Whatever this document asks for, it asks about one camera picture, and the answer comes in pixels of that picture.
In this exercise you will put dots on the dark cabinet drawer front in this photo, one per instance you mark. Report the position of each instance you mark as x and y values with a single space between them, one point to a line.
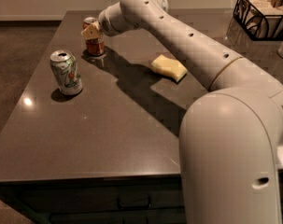
102 196

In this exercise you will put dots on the white green soda can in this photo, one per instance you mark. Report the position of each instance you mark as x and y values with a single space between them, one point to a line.
65 69

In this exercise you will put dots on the black drawer handle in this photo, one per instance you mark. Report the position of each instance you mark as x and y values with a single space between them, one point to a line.
134 203

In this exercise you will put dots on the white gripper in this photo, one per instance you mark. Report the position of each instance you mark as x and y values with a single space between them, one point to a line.
108 22

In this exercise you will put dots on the orange coke can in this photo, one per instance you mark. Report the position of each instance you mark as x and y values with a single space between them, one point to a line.
95 47

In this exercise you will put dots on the yellow sponge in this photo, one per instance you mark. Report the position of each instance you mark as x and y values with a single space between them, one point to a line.
168 67

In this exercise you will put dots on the paper napkins in basket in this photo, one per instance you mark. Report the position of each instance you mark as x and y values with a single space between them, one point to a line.
265 13

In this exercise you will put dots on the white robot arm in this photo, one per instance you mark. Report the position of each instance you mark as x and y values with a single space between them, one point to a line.
228 138

